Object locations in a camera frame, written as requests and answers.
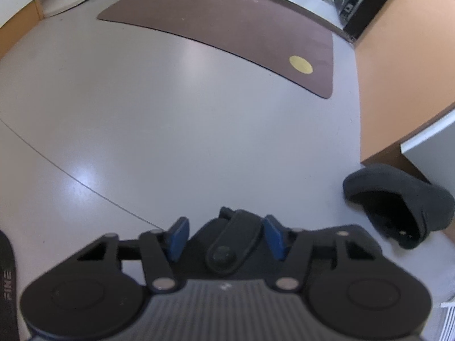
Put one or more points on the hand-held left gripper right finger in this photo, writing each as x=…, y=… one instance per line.
x=275, y=238

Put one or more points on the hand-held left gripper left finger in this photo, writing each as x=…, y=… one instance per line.
x=177, y=238

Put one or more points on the black buckle clog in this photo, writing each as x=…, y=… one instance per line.
x=419, y=199
x=227, y=245

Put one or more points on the white shoe rack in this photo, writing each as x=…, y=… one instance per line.
x=449, y=304

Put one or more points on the black printed slide sandal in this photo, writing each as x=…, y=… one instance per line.
x=7, y=273

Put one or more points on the white cabinet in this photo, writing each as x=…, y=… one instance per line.
x=437, y=142

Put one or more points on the brown doormat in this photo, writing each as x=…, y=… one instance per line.
x=213, y=25

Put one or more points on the black door frame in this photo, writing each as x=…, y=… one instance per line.
x=373, y=3

